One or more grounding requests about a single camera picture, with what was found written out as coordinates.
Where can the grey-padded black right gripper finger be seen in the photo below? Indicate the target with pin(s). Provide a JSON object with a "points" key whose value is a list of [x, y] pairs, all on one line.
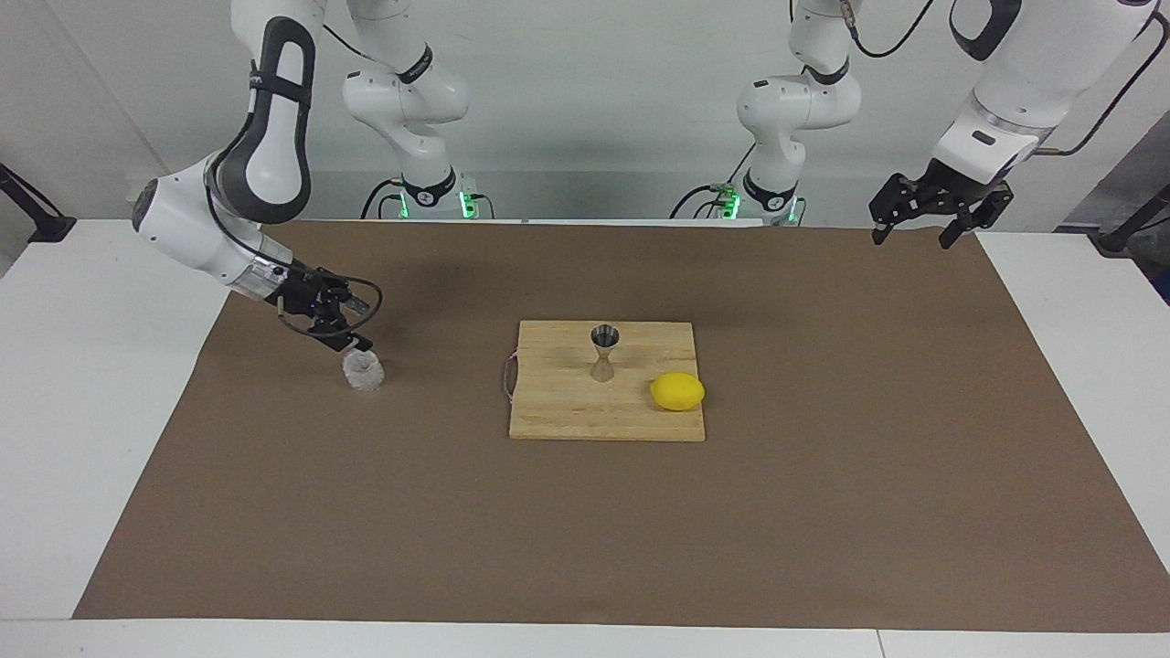
{"points": [[343, 336]]}

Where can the yellow lemon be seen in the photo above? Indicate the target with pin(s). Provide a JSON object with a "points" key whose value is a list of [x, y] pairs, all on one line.
{"points": [[677, 391]]}

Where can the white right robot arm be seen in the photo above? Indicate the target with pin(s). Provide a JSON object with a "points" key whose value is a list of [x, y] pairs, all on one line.
{"points": [[210, 219]]}

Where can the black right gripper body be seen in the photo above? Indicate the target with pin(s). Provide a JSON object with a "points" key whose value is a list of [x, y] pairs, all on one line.
{"points": [[306, 291]]}

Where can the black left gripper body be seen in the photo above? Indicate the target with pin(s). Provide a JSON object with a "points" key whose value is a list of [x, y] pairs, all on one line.
{"points": [[944, 187]]}

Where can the brown paper table mat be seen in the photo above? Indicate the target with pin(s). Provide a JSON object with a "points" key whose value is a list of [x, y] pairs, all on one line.
{"points": [[585, 530]]}

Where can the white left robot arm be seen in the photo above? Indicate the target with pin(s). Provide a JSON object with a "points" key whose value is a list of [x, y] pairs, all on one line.
{"points": [[1051, 55]]}

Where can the small clear glass cup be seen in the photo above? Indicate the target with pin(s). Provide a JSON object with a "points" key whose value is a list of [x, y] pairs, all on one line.
{"points": [[363, 372]]}

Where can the steel double jigger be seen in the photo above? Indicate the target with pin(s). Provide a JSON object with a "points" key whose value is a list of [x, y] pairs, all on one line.
{"points": [[604, 334]]}

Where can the black stand leg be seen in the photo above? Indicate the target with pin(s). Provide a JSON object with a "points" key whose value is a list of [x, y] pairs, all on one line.
{"points": [[1120, 239], [50, 227]]}

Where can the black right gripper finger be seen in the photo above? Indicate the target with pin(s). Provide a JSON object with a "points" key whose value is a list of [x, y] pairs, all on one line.
{"points": [[352, 303]]}

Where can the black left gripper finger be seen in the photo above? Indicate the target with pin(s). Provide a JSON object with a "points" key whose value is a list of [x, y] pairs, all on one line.
{"points": [[985, 212], [885, 206]]}

